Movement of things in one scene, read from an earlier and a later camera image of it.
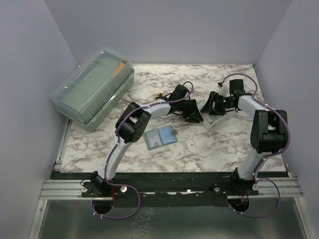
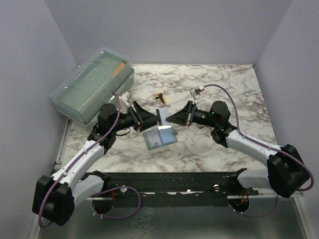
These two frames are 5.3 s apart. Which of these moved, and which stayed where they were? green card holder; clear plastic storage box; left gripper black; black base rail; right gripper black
Moved: left gripper black; right gripper black
Stayed: clear plastic storage box; black base rail; green card holder
